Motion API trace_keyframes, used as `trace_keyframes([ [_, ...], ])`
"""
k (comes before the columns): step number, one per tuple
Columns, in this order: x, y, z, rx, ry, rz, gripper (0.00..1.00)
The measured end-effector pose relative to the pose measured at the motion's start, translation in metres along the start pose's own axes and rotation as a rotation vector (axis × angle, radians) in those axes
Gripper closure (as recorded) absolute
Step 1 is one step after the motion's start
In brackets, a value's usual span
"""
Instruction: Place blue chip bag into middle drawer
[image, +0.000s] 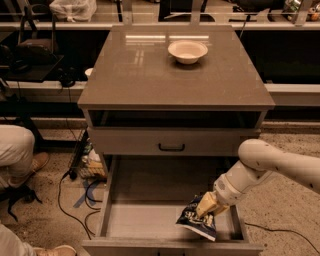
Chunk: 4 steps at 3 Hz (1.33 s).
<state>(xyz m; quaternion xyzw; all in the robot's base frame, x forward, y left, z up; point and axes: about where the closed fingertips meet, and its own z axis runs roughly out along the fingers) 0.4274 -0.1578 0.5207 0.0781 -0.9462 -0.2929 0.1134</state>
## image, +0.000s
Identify white cup behind cabinet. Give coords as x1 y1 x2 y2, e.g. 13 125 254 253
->
85 68 94 78

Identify tan shoe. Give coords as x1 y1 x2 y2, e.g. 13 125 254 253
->
8 152 49 188
34 245 77 256

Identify open grey middle drawer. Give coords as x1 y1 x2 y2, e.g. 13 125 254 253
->
82 156 263 256

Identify black drawer handle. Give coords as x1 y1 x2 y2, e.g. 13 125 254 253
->
158 143 185 152

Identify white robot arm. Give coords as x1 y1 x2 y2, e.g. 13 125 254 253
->
196 139 320 218

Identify black headphones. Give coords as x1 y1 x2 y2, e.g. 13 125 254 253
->
57 67 76 88

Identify black strap on floor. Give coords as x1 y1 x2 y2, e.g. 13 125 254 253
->
0 184 44 223

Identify tan shoe lower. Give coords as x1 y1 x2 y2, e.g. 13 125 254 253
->
34 245 77 256

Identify tan shoe upper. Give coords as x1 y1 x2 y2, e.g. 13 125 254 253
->
8 152 49 188

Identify person's leg in beige trousers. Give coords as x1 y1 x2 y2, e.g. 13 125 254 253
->
0 125 35 187

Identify wire basket with items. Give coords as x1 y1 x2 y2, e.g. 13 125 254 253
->
67 130 106 180

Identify black cable on floor left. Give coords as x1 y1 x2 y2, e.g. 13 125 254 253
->
57 169 103 240

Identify white plastic bag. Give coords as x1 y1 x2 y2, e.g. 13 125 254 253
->
49 0 97 22

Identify person's leg lower left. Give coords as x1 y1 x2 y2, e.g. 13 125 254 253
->
0 224 37 256

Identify blue tape cross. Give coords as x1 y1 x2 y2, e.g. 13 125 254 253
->
73 180 99 208

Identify black bag on shelf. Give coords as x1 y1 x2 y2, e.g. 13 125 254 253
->
15 4 58 65

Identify grey drawer cabinet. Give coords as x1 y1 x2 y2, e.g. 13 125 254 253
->
77 25 276 256

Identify blue chip bag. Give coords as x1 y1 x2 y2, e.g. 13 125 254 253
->
176 196 217 241

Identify black cable on floor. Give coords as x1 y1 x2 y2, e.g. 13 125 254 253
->
245 222 320 256
57 169 103 240

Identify black cable on floor right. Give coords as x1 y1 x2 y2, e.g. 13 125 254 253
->
245 222 320 256

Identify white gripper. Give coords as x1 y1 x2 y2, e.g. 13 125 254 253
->
196 161 267 218

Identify white paper bowl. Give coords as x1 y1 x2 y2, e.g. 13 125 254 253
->
168 40 208 65

